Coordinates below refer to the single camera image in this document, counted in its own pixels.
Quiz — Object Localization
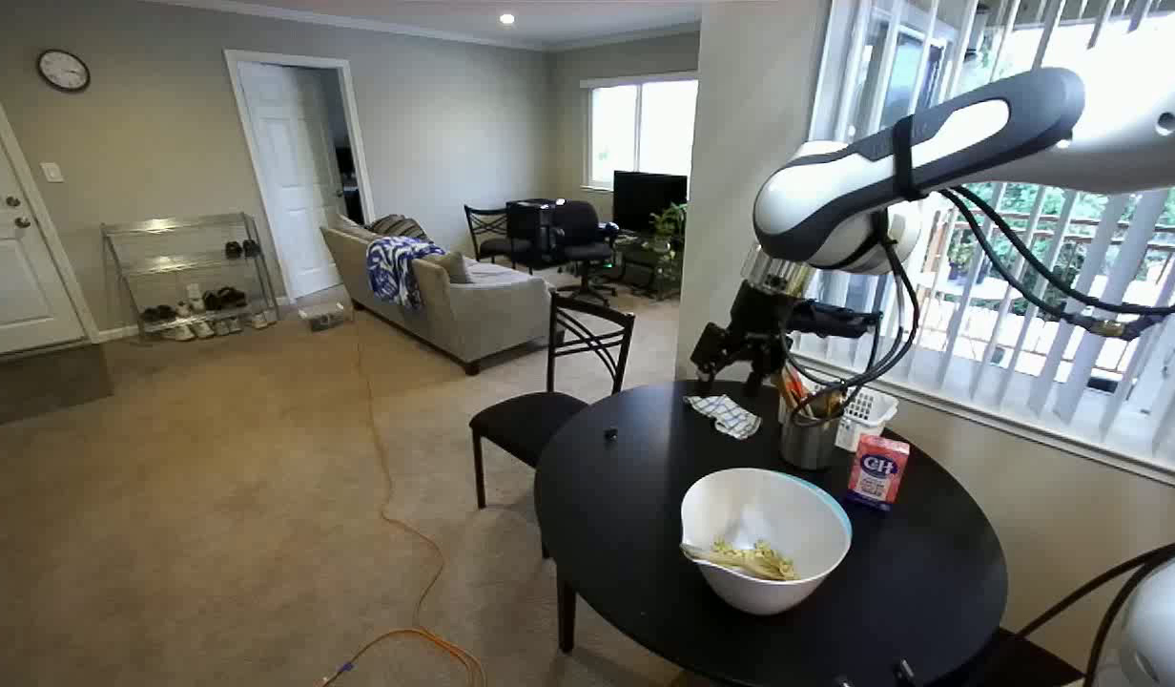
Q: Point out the blue white blanket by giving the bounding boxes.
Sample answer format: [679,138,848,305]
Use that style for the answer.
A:
[364,231,447,314]

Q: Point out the black chair patterned cushion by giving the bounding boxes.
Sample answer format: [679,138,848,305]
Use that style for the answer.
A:
[462,201,525,266]

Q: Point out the black metal dining chair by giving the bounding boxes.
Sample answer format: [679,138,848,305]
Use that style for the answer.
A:
[965,624,1090,687]
[466,289,636,510]

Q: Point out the white panel entry door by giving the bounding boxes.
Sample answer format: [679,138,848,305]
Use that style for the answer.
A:
[0,54,96,362]

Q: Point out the grey sofa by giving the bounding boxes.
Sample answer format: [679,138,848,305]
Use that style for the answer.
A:
[318,208,557,379]

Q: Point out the pink sugar box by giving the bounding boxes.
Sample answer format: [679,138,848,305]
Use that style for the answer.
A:
[842,430,917,514]

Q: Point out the black office chair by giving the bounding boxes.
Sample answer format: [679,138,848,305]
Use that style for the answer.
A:
[552,201,625,305]

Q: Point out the orange extension cable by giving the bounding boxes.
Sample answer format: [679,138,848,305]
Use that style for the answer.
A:
[318,341,487,687]

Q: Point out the metal shoe rack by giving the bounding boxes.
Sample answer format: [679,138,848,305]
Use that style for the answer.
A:
[99,208,283,343]

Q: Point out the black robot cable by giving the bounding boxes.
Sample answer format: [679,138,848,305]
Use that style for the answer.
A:
[850,188,1175,401]

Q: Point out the yellow cereal rings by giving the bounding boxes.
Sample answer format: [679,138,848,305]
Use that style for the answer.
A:
[707,538,803,585]

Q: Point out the white open interior door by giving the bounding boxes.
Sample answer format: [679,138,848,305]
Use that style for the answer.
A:
[236,57,345,305]

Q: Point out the red spatula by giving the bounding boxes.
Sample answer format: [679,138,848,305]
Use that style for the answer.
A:
[777,367,818,411]

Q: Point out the green house plant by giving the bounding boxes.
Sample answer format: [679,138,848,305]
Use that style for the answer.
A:
[644,201,691,305]

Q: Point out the grey utensil holder cup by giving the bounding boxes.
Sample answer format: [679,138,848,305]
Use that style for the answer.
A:
[777,401,848,473]

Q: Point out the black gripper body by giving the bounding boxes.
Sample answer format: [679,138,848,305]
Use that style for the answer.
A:
[707,283,798,390]

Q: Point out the black television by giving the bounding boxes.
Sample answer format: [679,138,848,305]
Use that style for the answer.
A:
[609,169,691,236]

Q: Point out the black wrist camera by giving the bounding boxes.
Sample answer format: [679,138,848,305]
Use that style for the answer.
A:
[789,294,887,343]

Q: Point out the white mixing bowl teal rim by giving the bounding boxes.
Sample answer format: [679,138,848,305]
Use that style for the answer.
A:
[674,465,859,619]

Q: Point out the round wall clock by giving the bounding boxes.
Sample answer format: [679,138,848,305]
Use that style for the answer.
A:
[35,44,96,94]

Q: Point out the black round table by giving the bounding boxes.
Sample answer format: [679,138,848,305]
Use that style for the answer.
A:
[531,379,1011,687]

